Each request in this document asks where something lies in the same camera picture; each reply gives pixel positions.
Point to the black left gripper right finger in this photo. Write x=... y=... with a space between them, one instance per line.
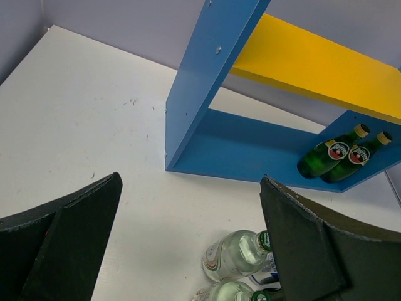
x=321 y=254

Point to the green Perrier bottle right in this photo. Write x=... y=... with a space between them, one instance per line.
x=357 y=157

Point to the green Perrier bottle left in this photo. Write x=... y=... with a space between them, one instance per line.
x=326 y=155

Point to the green perrier bottle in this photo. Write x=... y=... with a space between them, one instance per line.
x=357 y=157
x=326 y=155

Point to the Red Bull can behind cola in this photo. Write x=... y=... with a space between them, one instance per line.
x=267 y=274

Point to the clear water bottle rear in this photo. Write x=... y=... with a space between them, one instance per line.
x=237 y=255

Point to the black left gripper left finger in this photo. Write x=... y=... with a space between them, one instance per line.
x=54 y=251

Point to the clear water bottle front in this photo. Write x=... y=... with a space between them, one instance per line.
x=235 y=290

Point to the clear water bottle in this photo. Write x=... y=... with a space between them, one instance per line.
x=237 y=255
x=235 y=290

